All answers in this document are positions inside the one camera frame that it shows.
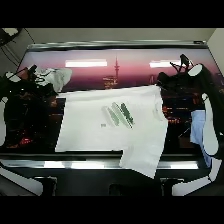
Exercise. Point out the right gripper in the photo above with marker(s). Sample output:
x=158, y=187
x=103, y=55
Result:
x=165, y=80

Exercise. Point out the white T-shirt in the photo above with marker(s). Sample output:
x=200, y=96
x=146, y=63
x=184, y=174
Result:
x=96, y=123

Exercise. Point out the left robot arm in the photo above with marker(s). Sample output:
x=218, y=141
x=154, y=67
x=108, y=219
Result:
x=2, y=120

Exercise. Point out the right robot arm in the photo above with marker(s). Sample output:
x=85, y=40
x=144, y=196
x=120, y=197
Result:
x=210, y=130

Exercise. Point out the light blue garment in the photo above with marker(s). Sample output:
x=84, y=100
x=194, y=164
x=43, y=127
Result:
x=197, y=128

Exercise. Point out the pale grey garment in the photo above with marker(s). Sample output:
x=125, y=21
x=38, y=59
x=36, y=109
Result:
x=57, y=77

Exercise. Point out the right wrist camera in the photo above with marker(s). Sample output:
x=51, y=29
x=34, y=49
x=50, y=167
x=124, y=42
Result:
x=184, y=60

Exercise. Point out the silver frame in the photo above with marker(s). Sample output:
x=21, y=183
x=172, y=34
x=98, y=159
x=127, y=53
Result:
x=100, y=165

